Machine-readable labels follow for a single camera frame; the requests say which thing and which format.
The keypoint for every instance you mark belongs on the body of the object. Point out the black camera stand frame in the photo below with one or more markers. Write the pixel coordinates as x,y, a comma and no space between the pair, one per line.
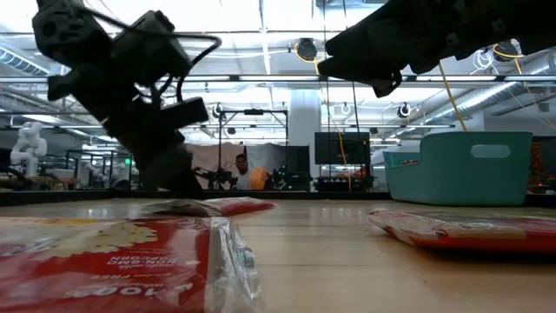
253,111

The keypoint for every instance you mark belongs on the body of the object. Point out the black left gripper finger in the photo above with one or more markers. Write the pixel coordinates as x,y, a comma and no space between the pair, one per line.
189,174
160,174

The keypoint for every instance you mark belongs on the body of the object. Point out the orange box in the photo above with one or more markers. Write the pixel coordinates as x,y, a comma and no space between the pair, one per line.
259,179

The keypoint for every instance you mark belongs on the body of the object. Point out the black equipment cart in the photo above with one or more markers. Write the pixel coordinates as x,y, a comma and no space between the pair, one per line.
343,184

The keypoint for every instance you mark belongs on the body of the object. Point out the black table edge rail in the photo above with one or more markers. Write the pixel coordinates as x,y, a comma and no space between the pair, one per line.
65,196

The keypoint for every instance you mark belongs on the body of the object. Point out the red popcorn bag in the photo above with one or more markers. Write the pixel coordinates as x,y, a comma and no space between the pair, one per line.
412,162
243,206
456,232
108,269

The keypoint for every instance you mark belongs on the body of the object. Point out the silver ventilation duct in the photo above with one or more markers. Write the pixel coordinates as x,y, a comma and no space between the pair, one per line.
491,93

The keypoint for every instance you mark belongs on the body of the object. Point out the white humanoid robot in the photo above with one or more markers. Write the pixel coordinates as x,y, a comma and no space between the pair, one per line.
30,148

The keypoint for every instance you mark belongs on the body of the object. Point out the shelf with red items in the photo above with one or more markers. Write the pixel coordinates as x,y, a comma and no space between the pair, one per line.
538,163

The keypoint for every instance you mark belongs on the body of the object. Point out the black cabinet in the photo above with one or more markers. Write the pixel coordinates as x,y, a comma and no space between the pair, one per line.
299,158

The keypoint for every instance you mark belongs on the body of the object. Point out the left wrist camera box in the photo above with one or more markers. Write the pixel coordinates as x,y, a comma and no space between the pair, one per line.
184,113

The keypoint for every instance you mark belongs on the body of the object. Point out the person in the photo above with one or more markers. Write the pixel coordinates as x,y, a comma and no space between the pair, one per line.
245,178

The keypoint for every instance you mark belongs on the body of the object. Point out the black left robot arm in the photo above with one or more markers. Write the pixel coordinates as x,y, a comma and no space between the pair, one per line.
87,52

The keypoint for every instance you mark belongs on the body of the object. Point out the teal plastic basket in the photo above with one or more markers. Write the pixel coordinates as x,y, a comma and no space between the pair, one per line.
456,182

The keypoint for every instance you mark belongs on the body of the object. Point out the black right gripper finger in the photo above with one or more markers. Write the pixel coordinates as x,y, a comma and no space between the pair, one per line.
360,39
360,67

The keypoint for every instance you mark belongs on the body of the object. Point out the black monitor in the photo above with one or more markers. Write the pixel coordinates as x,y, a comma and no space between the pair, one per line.
330,148

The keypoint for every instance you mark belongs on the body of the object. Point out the beige curtain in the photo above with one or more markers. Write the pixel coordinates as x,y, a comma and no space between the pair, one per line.
213,154

